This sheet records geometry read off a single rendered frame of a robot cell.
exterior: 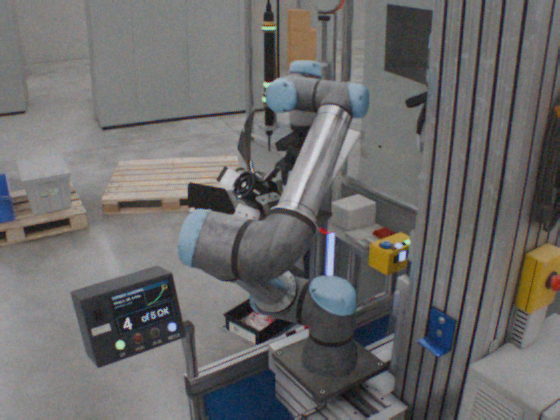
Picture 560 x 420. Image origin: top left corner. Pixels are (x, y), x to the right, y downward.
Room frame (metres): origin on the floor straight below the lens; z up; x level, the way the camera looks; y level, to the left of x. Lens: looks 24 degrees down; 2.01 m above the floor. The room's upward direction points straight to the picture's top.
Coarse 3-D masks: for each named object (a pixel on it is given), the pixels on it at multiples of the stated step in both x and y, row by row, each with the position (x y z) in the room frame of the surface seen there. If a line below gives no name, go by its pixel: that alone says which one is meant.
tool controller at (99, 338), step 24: (96, 288) 1.22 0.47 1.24; (120, 288) 1.21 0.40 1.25; (144, 288) 1.24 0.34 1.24; (168, 288) 1.27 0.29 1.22; (96, 312) 1.14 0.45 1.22; (120, 312) 1.18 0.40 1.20; (144, 312) 1.21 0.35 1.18; (168, 312) 1.25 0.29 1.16; (96, 336) 1.13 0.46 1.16; (120, 336) 1.16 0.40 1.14; (144, 336) 1.19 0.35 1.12; (168, 336) 1.23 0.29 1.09; (96, 360) 1.11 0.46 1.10; (120, 360) 1.14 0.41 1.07
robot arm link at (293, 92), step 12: (276, 84) 1.23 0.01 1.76; (288, 84) 1.22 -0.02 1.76; (300, 84) 1.24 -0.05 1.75; (312, 84) 1.23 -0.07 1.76; (276, 96) 1.23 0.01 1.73; (288, 96) 1.21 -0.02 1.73; (300, 96) 1.22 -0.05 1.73; (276, 108) 1.23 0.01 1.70; (288, 108) 1.22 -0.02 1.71; (300, 108) 1.23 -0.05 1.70; (312, 108) 1.22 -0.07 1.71
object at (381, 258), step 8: (400, 232) 1.89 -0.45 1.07; (384, 240) 1.83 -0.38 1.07; (392, 240) 1.83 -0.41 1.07; (400, 240) 1.83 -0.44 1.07; (376, 248) 1.78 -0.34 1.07; (384, 248) 1.77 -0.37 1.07; (400, 248) 1.77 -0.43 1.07; (408, 248) 1.78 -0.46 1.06; (376, 256) 1.78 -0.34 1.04; (384, 256) 1.75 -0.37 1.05; (392, 256) 1.74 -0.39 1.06; (368, 264) 1.81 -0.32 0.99; (376, 264) 1.77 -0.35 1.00; (384, 264) 1.74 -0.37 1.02; (392, 264) 1.74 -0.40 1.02; (400, 264) 1.77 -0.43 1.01; (384, 272) 1.74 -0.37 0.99; (392, 272) 1.74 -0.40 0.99
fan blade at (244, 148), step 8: (248, 120) 2.27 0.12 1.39; (248, 128) 2.23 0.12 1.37; (240, 136) 2.33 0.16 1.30; (248, 136) 2.20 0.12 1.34; (240, 144) 2.31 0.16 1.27; (248, 144) 2.17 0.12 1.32; (240, 152) 2.31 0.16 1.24; (248, 152) 2.15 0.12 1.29; (248, 160) 2.13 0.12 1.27; (248, 168) 2.15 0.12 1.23
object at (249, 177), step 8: (240, 176) 2.03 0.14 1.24; (248, 176) 2.01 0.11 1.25; (256, 176) 1.98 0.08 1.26; (240, 184) 2.01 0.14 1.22; (248, 184) 1.97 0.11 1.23; (256, 184) 1.96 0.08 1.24; (264, 184) 1.99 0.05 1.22; (272, 184) 2.05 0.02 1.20; (232, 192) 1.99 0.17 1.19; (240, 192) 1.97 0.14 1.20; (248, 192) 1.94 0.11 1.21; (264, 192) 1.97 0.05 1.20; (248, 200) 1.95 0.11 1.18; (256, 208) 2.01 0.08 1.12
